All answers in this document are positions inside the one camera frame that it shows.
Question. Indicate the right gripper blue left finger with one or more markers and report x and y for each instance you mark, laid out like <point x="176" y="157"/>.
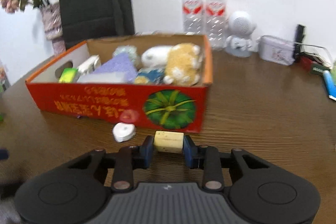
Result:
<point x="146" y="152"/>

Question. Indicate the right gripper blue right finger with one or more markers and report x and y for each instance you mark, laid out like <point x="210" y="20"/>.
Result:
<point x="190" y="151"/>

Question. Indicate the wine cork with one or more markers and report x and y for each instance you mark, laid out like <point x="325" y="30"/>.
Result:
<point x="168" y="142"/>

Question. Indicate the iridescent plastic bag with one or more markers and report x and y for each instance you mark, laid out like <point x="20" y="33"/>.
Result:
<point x="131" y="52"/>

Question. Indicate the white tape measure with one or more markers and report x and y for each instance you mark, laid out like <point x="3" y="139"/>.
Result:
<point x="123" y="132"/>

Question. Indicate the red orange cardboard box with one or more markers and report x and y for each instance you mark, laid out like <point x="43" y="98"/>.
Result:
<point x="161" y="107"/>

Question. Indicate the blue patterned pouch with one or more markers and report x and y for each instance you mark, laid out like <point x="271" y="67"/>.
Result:
<point x="152" y="76"/>

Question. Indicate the yellow plush toy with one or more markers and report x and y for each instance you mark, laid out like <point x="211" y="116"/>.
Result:
<point x="183" y="65"/>

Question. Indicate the purple knitted cloth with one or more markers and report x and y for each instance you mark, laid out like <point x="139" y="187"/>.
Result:
<point x="120" y="63"/>

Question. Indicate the white plush toy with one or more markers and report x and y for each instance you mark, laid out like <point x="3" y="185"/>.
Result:
<point x="155" y="57"/>

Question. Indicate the white tubes pack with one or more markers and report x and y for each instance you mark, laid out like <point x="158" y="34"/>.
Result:
<point x="90" y="65"/>

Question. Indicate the green yellow packet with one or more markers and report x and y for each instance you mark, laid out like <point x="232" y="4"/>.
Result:
<point x="68" y="76"/>

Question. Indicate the small lilac tin box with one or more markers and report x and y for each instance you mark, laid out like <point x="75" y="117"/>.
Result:
<point x="276" y="50"/>

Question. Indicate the right clear water bottle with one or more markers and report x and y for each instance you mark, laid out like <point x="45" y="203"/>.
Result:
<point x="215" y="12"/>

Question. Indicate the clear water bottle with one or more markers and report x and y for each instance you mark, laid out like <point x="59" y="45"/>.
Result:
<point x="215" y="12"/>
<point x="192" y="16"/>

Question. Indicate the white round robot toy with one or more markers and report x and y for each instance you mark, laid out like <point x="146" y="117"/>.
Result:
<point x="239" y="43"/>

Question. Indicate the red small box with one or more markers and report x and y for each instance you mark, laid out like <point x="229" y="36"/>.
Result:
<point x="306" y="63"/>

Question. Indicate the left clear water bottle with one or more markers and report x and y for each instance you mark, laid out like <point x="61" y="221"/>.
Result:
<point x="192" y="16"/>

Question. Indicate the blue white tube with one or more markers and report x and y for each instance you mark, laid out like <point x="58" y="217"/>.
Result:
<point x="330" y="85"/>

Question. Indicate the black paper shopping bag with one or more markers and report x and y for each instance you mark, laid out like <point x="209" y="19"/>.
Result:
<point x="90" y="19"/>

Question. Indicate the pink mottled ceramic vase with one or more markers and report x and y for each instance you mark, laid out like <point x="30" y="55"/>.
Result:
<point x="52" y="23"/>

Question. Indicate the black upright device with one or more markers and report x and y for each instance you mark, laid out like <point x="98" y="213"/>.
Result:
<point x="298" y="39"/>

